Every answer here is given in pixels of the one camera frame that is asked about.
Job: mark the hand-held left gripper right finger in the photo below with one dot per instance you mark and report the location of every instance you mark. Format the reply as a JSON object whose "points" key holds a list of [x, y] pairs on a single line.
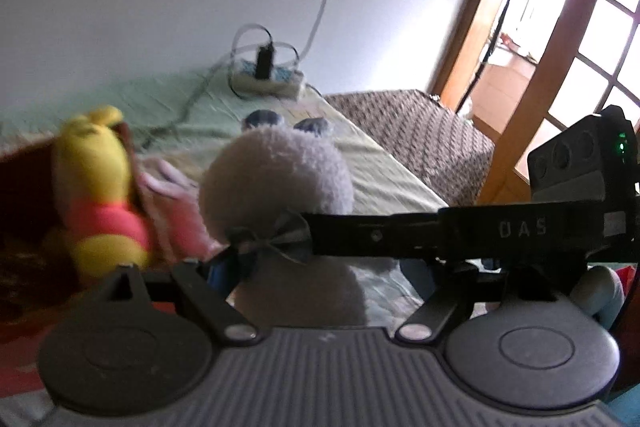
{"points": [[417, 282]]}

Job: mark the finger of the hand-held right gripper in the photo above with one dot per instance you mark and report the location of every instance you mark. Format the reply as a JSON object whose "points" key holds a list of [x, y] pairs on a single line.
{"points": [[370, 234]]}

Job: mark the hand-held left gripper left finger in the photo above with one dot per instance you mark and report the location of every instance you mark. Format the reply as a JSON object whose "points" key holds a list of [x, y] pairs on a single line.
{"points": [[220, 274]]}

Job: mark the pink teddy bear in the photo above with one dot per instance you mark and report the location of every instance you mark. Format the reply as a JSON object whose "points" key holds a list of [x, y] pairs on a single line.
{"points": [[175, 212]]}

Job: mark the white plush with blue ears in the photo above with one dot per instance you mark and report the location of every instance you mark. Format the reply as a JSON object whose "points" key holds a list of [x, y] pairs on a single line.
{"points": [[280, 177]]}

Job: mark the yellow tiger plush toy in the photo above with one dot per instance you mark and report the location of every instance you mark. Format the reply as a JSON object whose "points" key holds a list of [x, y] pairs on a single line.
{"points": [[95, 187]]}

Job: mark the red cardboard box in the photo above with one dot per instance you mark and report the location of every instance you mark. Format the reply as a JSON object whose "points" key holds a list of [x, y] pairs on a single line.
{"points": [[25, 192]]}

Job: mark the person's right hand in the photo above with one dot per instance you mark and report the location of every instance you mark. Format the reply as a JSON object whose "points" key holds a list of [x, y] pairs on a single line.
{"points": [[597, 294]]}

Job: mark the pale printed bed sheet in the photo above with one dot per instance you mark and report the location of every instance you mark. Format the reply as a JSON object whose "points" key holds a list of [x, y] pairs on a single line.
{"points": [[380, 172]]}

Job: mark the brown patterned cloth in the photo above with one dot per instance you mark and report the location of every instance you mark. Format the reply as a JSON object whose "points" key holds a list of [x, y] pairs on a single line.
{"points": [[415, 132]]}

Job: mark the wooden glass-pane door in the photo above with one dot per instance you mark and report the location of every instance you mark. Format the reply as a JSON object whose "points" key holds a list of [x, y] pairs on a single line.
{"points": [[575, 17]]}

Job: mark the white power strip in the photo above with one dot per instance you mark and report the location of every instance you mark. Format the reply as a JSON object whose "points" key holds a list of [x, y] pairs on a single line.
{"points": [[270, 82]]}

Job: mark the black charger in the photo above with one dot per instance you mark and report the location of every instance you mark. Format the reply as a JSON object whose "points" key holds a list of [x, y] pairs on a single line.
{"points": [[264, 59]]}

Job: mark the wooden door frame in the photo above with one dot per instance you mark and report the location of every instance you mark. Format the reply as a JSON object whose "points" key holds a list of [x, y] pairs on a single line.
{"points": [[470, 7]]}

